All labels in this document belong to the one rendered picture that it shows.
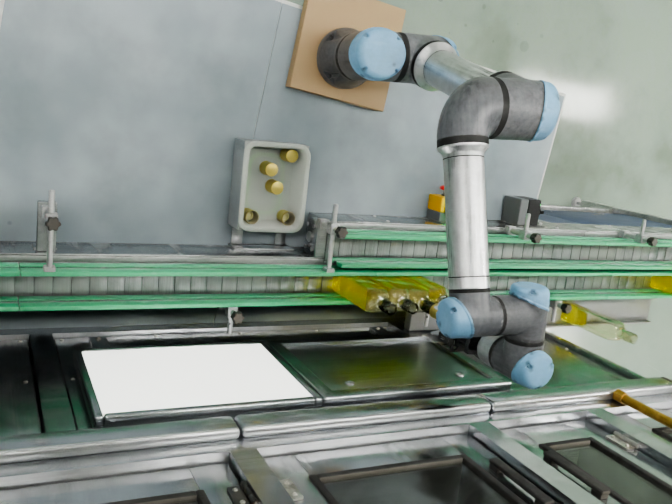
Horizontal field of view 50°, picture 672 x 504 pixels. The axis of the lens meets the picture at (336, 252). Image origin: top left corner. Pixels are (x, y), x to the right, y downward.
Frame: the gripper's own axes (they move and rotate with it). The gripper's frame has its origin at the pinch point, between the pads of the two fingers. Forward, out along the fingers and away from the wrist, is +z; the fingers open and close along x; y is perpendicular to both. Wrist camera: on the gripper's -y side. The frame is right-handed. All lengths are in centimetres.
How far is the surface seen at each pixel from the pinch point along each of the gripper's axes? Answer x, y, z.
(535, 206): -22, -53, 35
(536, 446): 16.5, -2.4, -33.2
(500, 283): 1, -41, 30
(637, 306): 9, -100, 30
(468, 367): 12.3, -7.4, -2.5
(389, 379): 12.3, 16.1, -5.8
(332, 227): -15.8, 20.6, 21.6
